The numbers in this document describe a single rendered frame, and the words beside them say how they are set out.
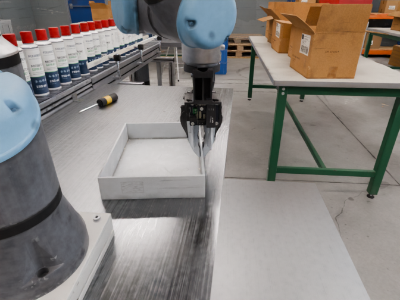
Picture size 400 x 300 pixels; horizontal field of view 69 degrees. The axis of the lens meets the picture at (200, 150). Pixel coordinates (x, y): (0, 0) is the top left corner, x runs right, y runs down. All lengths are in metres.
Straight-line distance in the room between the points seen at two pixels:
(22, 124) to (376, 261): 1.69
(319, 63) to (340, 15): 0.25
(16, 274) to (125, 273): 0.14
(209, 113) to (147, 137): 0.29
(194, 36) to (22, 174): 0.23
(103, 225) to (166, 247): 0.10
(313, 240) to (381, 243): 1.41
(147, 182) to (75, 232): 0.19
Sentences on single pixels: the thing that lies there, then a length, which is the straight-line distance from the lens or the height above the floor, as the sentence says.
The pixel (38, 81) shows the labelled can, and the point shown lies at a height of 0.93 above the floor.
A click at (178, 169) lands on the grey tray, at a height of 0.83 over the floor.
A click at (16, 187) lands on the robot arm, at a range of 0.34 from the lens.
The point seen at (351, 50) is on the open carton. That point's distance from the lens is 1.83.
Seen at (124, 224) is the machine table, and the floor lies 0.83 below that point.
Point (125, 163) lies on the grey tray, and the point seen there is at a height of 0.83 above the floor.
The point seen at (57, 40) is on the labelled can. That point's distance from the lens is 1.22.
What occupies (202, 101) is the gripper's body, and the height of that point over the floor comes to 1.00.
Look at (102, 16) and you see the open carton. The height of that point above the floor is 0.88.
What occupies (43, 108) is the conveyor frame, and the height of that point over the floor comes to 0.86.
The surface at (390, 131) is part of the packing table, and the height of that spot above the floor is 0.48.
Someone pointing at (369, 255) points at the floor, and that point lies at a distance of 1.82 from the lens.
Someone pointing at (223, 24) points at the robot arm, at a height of 1.15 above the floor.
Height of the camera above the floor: 1.17
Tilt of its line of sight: 27 degrees down
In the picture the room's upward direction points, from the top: straight up
